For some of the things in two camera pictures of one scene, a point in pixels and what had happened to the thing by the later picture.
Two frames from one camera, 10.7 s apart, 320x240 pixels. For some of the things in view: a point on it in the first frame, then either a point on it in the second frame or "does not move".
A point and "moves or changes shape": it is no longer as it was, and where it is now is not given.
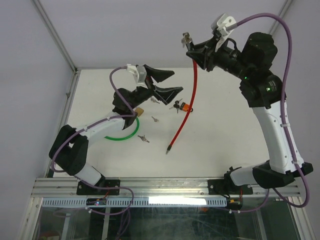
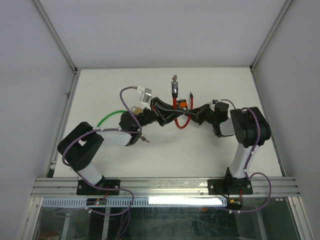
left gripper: [165, 95] to [163, 119]
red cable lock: [191, 47] to [174, 93]
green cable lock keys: [143, 138] does not move
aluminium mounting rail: [54, 187] does not move
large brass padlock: [139, 111] does not move
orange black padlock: [185, 107] moves or changes shape
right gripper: [205, 54] to [199, 112]
